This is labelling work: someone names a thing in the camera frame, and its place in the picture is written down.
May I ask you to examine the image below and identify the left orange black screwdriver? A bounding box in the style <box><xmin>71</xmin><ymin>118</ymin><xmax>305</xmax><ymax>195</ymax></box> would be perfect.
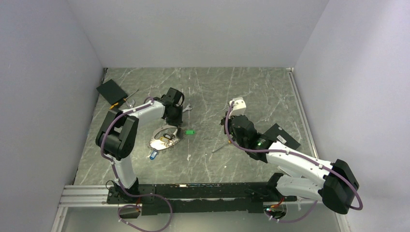
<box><xmin>109</xmin><ymin>89</ymin><xmax>139</xmax><ymax>110</ymax></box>

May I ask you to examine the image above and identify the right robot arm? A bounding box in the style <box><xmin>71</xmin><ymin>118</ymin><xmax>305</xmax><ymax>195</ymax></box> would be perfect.
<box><xmin>220</xmin><ymin>115</ymin><xmax>363</xmax><ymax>215</ymax></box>

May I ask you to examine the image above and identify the right black box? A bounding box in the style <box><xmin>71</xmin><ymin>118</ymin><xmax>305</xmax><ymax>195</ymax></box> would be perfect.
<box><xmin>264</xmin><ymin>123</ymin><xmax>301</xmax><ymax>150</ymax></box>

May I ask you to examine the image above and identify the silver wrench left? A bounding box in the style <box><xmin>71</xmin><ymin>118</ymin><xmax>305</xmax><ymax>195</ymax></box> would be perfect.
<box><xmin>126</xmin><ymin>99</ymin><xmax>135</xmax><ymax>108</ymax></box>

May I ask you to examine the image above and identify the blue key tag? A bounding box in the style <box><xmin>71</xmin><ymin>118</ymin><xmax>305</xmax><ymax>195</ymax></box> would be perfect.
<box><xmin>149</xmin><ymin>150</ymin><xmax>159</xmax><ymax>160</ymax></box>

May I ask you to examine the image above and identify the black key tag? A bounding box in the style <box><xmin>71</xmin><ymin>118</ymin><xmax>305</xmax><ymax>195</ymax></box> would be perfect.
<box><xmin>162</xmin><ymin>133</ymin><xmax>175</xmax><ymax>140</ymax></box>

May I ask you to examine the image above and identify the green key tag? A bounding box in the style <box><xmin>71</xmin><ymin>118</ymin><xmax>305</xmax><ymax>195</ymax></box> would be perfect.
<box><xmin>185</xmin><ymin>130</ymin><xmax>195</xmax><ymax>135</ymax></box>

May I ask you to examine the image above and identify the metal key organizer plate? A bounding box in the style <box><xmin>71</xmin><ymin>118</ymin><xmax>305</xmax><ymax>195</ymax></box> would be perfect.
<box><xmin>148</xmin><ymin>125</ymin><xmax>183</xmax><ymax>151</ymax></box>

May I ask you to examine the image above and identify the black box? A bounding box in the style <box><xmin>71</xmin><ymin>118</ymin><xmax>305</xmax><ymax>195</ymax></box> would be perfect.
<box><xmin>96</xmin><ymin>80</ymin><xmax>128</xmax><ymax>105</ymax></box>
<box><xmin>264</xmin><ymin>123</ymin><xmax>301</xmax><ymax>150</ymax></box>

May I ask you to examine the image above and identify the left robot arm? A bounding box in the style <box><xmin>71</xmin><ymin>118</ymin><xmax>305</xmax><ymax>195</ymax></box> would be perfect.
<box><xmin>95</xmin><ymin>87</ymin><xmax>185</xmax><ymax>203</ymax></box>

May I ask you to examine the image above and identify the right orange black screwdriver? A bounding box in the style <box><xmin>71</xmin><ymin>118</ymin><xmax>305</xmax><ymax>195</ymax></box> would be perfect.
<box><xmin>212</xmin><ymin>140</ymin><xmax>231</xmax><ymax>154</ymax></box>

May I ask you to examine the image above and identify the silver wrench near plate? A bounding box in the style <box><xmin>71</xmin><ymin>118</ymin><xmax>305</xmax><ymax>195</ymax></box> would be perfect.
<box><xmin>182</xmin><ymin>104</ymin><xmax>193</xmax><ymax>113</ymax></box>

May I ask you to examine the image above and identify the left black box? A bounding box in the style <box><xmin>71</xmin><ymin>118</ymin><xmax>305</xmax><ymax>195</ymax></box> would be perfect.
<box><xmin>96</xmin><ymin>80</ymin><xmax>128</xmax><ymax>105</ymax></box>

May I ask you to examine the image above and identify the orange black screwdriver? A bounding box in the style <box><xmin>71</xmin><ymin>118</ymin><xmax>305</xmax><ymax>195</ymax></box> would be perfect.
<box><xmin>109</xmin><ymin>89</ymin><xmax>139</xmax><ymax>110</ymax></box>
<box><xmin>212</xmin><ymin>140</ymin><xmax>231</xmax><ymax>154</ymax></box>

